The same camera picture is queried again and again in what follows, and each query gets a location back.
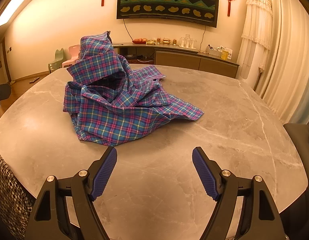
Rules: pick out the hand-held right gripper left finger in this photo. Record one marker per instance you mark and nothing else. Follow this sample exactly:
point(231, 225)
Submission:
point(104, 172)

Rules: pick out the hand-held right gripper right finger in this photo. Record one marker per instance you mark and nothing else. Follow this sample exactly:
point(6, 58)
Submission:
point(204, 175)

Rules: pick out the blue pink plaid shirt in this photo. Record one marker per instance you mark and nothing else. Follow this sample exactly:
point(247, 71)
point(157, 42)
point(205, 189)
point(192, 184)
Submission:
point(107, 115)

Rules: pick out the dark upholstered chair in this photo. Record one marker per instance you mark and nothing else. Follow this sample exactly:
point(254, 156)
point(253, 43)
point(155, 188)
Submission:
point(297, 135)

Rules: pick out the blue curtain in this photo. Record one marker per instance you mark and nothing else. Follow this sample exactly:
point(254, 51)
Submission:
point(304, 112)

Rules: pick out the grey television cabinet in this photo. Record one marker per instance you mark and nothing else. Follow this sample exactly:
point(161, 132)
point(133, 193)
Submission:
point(177, 57)

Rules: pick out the yellow box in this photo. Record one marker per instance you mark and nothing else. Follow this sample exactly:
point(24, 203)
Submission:
point(224, 55)

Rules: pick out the green plastic chair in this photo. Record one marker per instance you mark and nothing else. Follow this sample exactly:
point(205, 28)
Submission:
point(57, 60)

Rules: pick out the white desk organizer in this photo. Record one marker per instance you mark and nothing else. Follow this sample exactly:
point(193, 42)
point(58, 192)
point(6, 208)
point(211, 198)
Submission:
point(214, 52)

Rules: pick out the pink plastic chair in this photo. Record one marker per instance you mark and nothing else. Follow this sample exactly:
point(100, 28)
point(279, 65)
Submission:
point(74, 52)

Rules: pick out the dark blue object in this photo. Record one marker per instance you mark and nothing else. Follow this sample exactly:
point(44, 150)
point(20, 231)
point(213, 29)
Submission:
point(3, 92)

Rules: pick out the plate of fruit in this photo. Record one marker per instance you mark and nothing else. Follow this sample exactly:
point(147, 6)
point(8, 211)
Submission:
point(139, 40)

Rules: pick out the gold gift box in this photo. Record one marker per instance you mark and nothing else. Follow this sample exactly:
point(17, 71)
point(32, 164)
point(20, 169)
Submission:
point(151, 42)

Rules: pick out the gold ornament pot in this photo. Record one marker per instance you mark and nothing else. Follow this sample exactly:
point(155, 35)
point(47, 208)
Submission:
point(166, 41)

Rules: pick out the cream curtain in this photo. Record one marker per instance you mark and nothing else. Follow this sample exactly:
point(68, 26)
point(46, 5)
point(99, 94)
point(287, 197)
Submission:
point(289, 55)

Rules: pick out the air conditioner with lace cover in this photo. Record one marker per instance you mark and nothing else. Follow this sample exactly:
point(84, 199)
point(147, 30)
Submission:
point(257, 25)

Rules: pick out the ceiling light panel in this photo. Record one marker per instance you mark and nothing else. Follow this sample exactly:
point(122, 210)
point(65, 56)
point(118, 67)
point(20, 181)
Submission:
point(9, 7)

